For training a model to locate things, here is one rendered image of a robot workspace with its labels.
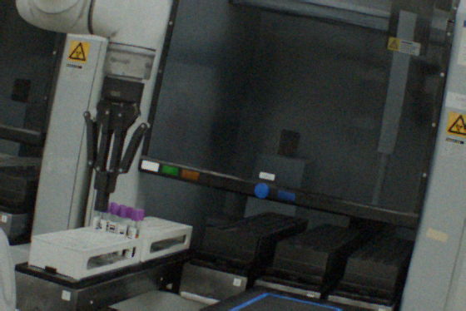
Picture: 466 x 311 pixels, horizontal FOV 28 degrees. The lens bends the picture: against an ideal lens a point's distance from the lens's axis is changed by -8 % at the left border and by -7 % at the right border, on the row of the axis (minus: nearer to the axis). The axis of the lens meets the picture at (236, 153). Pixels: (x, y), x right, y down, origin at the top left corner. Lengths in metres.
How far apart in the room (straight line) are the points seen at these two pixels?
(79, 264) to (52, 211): 0.65
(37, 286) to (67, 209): 0.64
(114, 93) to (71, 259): 0.31
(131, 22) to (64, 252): 0.41
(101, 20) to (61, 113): 0.53
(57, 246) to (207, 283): 0.50
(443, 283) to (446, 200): 0.18
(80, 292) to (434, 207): 0.79
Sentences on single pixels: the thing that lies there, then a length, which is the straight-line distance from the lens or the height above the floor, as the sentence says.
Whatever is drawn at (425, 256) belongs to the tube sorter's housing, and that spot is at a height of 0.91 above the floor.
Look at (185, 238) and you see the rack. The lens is 2.12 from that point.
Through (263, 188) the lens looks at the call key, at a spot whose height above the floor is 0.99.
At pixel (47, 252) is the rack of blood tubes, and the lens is 1.58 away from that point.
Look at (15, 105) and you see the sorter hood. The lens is 2.23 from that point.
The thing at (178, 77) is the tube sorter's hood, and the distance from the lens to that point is 2.07.
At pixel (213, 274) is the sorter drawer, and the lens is 1.98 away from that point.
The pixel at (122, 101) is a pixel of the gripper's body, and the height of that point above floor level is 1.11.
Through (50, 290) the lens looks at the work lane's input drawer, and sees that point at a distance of 1.55.
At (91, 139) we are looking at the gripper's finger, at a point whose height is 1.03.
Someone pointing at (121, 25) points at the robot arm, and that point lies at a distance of 1.68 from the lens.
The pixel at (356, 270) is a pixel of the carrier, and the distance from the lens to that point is 1.99.
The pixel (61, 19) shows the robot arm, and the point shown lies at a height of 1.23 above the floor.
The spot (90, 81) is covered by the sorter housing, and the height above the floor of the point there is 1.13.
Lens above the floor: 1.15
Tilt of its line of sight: 3 degrees down
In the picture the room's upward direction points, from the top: 11 degrees clockwise
